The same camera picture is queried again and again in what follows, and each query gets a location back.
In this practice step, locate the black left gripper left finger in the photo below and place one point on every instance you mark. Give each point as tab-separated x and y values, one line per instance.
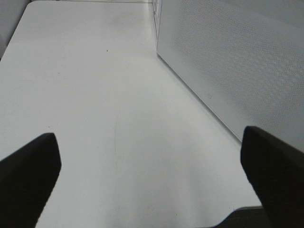
27	179

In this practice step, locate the white microwave oven body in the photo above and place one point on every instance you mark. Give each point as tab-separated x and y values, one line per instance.
155	8

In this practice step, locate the white microwave door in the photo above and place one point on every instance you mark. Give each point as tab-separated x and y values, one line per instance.
243	58

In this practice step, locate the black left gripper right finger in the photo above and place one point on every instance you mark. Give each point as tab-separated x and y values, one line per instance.
276	172

